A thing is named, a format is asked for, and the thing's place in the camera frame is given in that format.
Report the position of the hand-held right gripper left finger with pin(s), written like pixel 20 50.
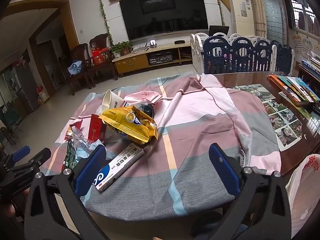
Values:
pixel 91 167

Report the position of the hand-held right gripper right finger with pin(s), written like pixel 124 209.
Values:
pixel 222 165

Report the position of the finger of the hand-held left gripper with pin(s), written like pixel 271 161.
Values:
pixel 21 153
pixel 37 158

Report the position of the green leafy vegetable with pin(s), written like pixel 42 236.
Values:
pixel 70 158

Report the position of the white and blue ointment box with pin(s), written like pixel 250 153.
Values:
pixel 120 165

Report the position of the clear plastic wrapper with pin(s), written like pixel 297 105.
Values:
pixel 82 140

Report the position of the red paper box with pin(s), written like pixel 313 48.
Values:
pixel 96 128

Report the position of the yellow snack packet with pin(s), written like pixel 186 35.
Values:
pixel 130 131

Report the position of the white paper cup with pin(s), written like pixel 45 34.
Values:
pixel 110 100

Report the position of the white plastic bag red print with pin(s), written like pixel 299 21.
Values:
pixel 305 192

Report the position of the pink plastic bag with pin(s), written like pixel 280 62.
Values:
pixel 145 95

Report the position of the person's left hand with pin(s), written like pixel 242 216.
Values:
pixel 7 209

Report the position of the plaid pink grey cloth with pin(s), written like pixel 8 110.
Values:
pixel 200 130

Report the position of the white sack with red top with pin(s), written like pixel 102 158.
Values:
pixel 43 94

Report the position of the grey refrigerator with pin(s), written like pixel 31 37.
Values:
pixel 22 87

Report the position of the photo collage sheet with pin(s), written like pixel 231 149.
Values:
pixel 283 122

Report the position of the large photo print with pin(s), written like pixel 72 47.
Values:
pixel 252 92

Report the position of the blue cloth bundle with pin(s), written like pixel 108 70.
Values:
pixel 75 68

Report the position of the row of picture books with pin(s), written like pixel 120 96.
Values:
pixel 292 87

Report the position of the yellow wooden television cabinet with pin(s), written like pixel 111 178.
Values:
pixel 130 63

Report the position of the navy and white play fence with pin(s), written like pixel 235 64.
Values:
pixel 240 55

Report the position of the carved wooden chair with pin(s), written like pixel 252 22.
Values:
pixel 80 55
pixel 101 47

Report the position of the red gift box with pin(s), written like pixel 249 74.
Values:
pixel 101 55

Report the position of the green potted plant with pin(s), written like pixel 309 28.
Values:
pixel 121 48

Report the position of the black audio receiver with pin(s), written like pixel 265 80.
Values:
pixel 161 58

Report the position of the black set-top box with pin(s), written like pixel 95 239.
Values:
pixel 179 41

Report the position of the stack of shelf books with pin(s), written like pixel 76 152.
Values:
pixel 311 66

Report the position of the black monitor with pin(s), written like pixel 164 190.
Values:
pixel 219 30

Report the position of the small desk clock stand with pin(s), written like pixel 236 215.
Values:
pixel 152 44

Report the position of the green ivy garland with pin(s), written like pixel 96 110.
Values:
pixel 103 12
pixel 218 2

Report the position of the white standing air conditioner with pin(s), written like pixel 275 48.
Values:
pixel 241 10

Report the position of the beige curtain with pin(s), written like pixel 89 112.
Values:
pixel 257 7

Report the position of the black flat television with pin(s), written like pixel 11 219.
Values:
pixel 162 12

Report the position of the barred window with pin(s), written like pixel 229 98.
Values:
pixel 302 10

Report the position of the white wall chart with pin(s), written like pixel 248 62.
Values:
pixel 306 44

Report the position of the slanted wooden wall shelf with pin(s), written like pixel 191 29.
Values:
pixel 223 1

